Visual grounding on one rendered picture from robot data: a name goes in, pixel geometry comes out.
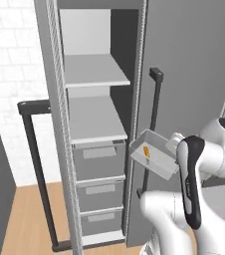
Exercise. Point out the clear grey meat container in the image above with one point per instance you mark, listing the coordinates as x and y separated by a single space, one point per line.
157 159

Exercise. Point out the white freezer rack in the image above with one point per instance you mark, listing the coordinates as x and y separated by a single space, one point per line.
96 121
94 71

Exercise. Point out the grey freezer door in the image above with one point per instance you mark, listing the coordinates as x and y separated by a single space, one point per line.
51 99

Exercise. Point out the grey fridge door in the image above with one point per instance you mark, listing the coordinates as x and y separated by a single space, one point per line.
190 66

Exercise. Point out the grey freezer body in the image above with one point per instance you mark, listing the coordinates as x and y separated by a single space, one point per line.
124 40

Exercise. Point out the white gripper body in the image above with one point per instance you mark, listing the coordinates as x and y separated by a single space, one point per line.
175 140

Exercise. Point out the orange shrimp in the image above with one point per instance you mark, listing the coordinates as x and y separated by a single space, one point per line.
146 152

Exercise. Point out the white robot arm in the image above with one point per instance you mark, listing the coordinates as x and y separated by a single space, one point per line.
217 156

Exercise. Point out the large grey freezer drawer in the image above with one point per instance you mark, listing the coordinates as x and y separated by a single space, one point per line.
99 162

